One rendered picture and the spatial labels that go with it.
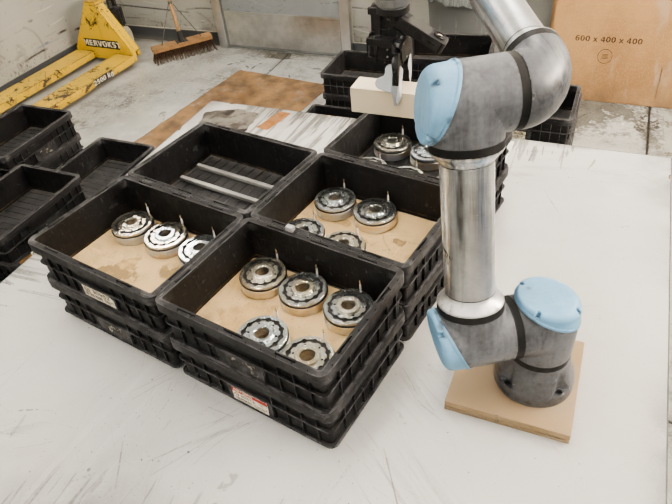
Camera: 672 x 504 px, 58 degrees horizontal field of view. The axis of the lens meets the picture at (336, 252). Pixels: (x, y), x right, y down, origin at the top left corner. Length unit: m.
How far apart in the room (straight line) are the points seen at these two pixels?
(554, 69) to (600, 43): 2.91
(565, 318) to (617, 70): 2.88
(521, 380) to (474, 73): 0.59
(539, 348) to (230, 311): 0.62
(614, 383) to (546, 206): 0.59
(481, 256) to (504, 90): 0.27
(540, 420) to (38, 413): 1.02
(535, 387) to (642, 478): 0.23
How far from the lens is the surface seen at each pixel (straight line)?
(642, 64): 3.87
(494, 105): 0.90
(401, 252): 1.37
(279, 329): 1.19
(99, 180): 2.77
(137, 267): 1.48
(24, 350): 1.60
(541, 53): 0.95
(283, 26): 4.61
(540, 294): 1.12
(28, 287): 1.78
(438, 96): 0.87
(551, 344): 1.13
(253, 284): 1.29
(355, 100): 1.46
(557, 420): 1.24
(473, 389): 1.25
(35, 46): 5.06
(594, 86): 3.88
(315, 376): 1.02
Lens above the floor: 1.73
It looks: 40 degrees down
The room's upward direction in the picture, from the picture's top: 6 degrees counter-clockwise
